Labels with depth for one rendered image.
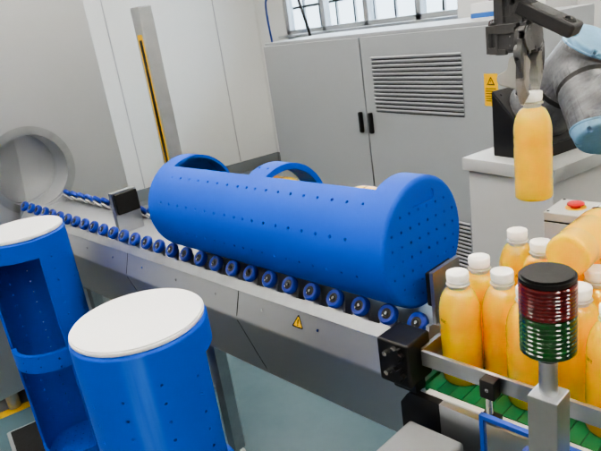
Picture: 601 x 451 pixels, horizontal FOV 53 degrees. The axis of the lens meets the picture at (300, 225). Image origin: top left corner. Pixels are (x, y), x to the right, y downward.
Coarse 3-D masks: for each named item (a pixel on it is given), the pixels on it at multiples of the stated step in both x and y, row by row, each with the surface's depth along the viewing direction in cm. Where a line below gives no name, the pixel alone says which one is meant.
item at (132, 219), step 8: (112, 192) 215; (120, 192) 216; (128, 192) 216; (136, 192) 218; (112, 200) 214; (120, 200) 214; (128, 200) 217; (136, 200) 219; (112, 208) 216; (120, 208) 215; (128, 208) 217; (136, 208) 219; (120, 216) 217; (128, 216) 219; (136, 216) 222; (120, 224) 217; (128, 224) 220; (136, 224) 222
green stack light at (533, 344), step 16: (528, 320) 68; (576, 320) 67; (528, 336) 69; (544, 336) 67; (560, 336) 67; (576, 336) 68; (528, 352) 70; (544, 352) 68; (560, 352) 67; (576, 352) 69
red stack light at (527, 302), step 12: (528, 288) 67; (576, 288) 66; (528, 300) 67; (540, 300) 66; (552, 300) 65; (564, 300) 65; (576, 300) 66; (528, 312) 68; (540, 312) 66; (552, 312) 66; (564, 312) 66; (576, 312) 67
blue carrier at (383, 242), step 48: (192, 192) 161; (240, 192) 148; (288, 192) 137; (336, 192) 128; (384, 192) 120; (432, 192) 126; (192, 240) 167; (240, 240) 148; (288, 240) 135; (336, 240) 124; (384, 240) 116; (432, 240) 128; (336, 288) 136; (384, 288) 119
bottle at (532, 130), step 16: (528, 112) 115; (544, 112) 115; (528, 128) 115; (544, 128) 114; (528, 144) 116; (544, 144) 115; (528, 160) 117; (544, 160) 116; (528, 176) 118; (544, 176) 117; (528, 192) 119; (544, 192) 118
